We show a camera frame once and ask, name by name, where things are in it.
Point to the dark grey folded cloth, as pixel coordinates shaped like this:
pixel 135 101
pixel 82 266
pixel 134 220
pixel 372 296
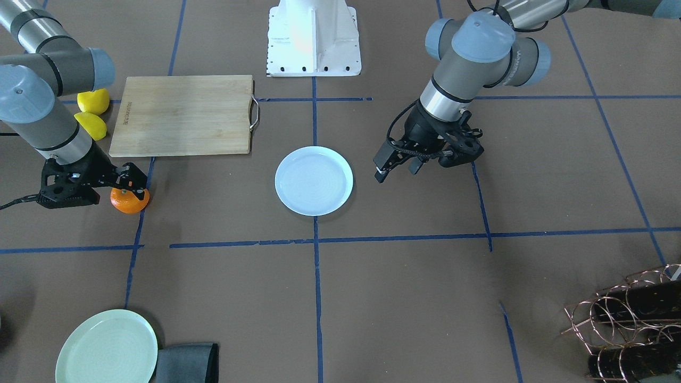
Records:
pixel 196 362

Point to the orange mandarin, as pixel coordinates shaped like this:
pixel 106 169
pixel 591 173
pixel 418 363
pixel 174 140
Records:
pixel 127 202

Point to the light blue plate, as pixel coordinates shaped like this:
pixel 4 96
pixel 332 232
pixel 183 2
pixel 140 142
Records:
pixel 314 181

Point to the bamboo cutting board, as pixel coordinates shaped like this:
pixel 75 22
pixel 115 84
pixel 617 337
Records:
pixel 185 116

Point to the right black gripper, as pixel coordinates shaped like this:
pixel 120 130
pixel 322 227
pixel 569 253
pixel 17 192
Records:
pixel 99 166

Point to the light green plate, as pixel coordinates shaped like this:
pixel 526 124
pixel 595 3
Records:
pixel 112 346

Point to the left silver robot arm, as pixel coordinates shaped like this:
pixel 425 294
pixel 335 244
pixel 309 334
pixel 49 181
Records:
pixel 489 48

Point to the lower yellow lemon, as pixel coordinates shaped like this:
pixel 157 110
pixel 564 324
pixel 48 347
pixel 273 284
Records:
pixel 93 124

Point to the upper yellow lemon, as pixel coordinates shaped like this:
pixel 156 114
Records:
pixel 94 101

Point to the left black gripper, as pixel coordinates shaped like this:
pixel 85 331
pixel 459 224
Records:
pixel 421 127

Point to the yellow lemon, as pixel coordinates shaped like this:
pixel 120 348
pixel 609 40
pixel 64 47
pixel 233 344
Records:
pixel 93 124
pixel 94 101

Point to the copper wire bottle rack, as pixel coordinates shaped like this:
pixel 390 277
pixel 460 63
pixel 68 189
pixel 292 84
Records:
pixel 631 331

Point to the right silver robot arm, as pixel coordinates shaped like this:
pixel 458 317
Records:
pixel 54 64

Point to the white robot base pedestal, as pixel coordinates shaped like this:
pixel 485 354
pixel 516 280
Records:
pixel 313 38

